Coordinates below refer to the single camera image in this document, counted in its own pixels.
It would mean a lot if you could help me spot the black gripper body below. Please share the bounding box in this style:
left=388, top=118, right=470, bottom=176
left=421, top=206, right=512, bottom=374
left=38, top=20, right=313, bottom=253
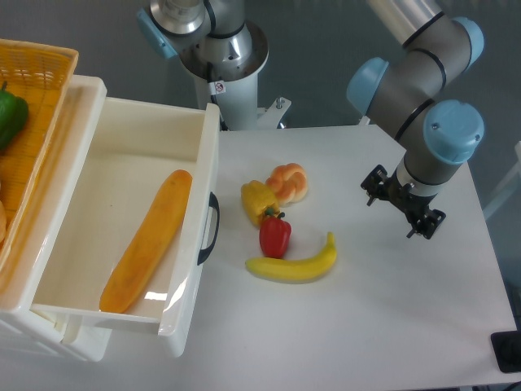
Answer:
left=383, top=173, right=436, bottom=225

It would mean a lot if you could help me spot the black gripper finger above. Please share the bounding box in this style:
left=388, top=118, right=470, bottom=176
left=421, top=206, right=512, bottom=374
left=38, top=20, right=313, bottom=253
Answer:
left=405, top=208, right=446, bottom=239
left=361, top=165, right=387, bottom=206

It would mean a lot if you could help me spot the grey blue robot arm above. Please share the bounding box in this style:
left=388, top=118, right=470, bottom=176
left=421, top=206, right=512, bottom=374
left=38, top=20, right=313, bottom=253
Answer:
left=137, top=1, right=484, bottom=239

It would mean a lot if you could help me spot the white top drawer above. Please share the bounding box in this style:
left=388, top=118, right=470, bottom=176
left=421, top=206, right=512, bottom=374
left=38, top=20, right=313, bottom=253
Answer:
left=33, top=98, right=220, bottom=357

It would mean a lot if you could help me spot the white drawer cabinet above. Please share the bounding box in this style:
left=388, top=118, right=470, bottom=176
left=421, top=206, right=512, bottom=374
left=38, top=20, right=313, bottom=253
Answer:
left=1, top=76, right=111, bottom=362

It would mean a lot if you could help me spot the braided bread roll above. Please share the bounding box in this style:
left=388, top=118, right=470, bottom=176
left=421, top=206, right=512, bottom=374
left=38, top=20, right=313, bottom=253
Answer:
left=265, top=163, right=309, bottom=206

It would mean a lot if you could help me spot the red bell pepper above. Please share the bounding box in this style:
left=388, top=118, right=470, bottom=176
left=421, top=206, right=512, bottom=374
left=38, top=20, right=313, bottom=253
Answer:
left=259, top=213, right=292, bottom=259

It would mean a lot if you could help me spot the yellow bell pepper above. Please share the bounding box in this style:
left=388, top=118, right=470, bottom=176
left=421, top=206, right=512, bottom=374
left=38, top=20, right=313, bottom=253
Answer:
left=241, top=180, right=281, bottom=228

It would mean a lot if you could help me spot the yellow banana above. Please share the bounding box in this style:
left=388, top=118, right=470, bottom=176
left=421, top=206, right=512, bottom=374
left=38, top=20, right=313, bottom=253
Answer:
left=245, top=232, right=337, bottom=283

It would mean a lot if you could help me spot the black device at edge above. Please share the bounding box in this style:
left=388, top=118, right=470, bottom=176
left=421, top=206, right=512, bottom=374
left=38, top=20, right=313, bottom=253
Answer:
left=490, top=331, right=521, bottom=373

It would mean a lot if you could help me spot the long baguette bread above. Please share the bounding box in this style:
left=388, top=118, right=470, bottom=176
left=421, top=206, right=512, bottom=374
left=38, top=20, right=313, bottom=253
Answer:
left=99, top=169, right=192, bottom=314

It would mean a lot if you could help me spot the yellow wicker basket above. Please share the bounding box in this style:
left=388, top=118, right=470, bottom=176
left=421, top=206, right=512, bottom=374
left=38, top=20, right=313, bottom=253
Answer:
left=1, top=39, right=78, bottom=282

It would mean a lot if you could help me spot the green bell pepper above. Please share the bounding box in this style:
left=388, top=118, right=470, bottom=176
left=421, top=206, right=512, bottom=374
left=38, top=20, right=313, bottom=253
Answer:
left=1, top=81, right=28, bottom=150

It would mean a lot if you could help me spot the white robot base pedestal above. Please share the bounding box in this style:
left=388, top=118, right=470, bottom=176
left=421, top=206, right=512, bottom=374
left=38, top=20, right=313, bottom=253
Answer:
left=194, top=76, right=291, bottom=131

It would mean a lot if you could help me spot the dark drawer handle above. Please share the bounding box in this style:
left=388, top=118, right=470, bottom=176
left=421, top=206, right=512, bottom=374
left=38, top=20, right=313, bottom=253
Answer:
left=197, top=192, right=221, bottom=266

